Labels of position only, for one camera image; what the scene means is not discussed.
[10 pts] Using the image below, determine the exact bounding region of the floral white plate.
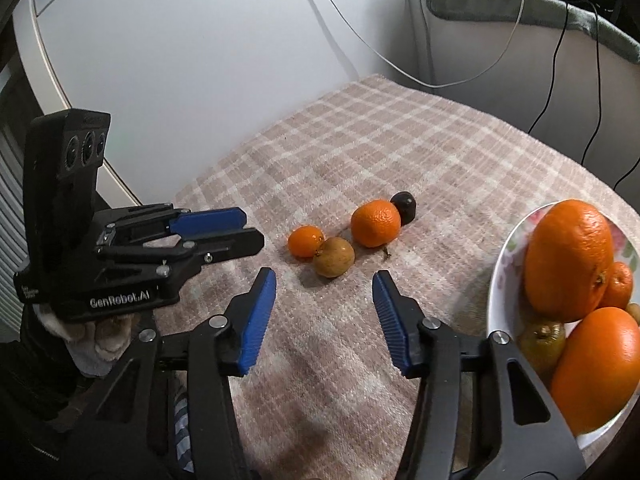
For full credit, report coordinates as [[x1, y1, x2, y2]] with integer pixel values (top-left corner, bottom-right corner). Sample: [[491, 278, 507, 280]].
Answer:
[[486, 202, 640, 452]]

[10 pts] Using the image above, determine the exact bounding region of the beige plaid blanket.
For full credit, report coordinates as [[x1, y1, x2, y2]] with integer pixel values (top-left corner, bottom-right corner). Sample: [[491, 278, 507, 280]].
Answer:
[[150, 74, 640, 480]]

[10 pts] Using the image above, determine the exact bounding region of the small smooth orange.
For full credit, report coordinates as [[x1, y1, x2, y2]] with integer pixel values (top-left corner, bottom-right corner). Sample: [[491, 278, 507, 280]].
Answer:
[[287, 225, 326, 260]]

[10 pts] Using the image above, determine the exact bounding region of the large orange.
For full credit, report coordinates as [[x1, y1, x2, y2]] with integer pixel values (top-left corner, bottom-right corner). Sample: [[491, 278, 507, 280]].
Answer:
[[523, 199, 615, 324], [549, 306, 640, 437]]

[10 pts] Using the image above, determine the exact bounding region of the person's left hand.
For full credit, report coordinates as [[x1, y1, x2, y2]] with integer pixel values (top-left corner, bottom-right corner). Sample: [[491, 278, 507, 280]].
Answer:
[[36, 305, 134, 379]]

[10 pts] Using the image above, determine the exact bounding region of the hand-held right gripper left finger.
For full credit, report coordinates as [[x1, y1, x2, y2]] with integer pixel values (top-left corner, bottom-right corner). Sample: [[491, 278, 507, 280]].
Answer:
[[75, 267, 277, 480]]

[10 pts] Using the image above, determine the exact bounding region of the black cable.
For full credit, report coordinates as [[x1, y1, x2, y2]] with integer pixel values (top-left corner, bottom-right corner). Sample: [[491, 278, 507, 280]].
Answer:
[[529, 0, 569, 134], [581, 0, 608, 167], [613, 157, 640, 189]]

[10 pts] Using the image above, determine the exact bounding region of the grey cloth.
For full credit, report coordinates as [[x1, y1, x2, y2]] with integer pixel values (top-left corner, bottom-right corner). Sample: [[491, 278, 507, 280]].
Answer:
[[426, 0, 640, 64]]

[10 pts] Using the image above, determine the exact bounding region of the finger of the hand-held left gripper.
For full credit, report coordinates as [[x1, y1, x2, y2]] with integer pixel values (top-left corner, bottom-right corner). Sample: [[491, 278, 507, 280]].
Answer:
[[112, 205, 248, 241], [96, 227, 266, 267]]

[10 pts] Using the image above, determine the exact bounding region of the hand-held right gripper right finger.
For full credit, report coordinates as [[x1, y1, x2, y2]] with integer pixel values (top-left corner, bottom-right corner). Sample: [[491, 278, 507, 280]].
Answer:
[[371, 270, 588, 480]]

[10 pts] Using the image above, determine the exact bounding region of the person's left forearm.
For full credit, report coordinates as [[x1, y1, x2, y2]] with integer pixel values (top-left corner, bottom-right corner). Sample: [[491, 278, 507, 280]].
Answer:
[[0, 305, 101, 426]]

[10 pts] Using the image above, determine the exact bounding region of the bumpy mandarin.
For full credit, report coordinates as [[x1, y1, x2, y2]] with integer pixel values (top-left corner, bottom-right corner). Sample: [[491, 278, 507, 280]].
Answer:
[[598, 261, 635, 311], [350, 199, 402, 249]]

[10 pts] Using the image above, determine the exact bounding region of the grey slatted panel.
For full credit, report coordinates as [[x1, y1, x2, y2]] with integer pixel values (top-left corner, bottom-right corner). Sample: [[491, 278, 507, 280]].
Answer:
[[0, 120, 34, 331]]

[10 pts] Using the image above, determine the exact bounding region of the blue striped clothing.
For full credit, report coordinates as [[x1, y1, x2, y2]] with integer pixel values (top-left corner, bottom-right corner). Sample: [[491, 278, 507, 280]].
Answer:
[[169, 389, 197, 478]]

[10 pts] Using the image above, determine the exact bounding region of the white cable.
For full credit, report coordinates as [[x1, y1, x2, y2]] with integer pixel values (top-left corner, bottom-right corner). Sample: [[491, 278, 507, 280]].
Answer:
[[306, 0, 527, 89]]

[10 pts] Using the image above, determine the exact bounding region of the green-brown round fruit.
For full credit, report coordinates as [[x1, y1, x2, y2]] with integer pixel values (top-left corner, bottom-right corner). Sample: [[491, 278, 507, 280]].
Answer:
[[517, 320, 567, 382]]

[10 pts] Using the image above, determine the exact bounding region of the dark purple fruit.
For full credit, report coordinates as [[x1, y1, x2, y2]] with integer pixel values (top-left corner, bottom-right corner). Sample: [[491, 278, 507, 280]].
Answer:
[[389, 191, 418, 226]]

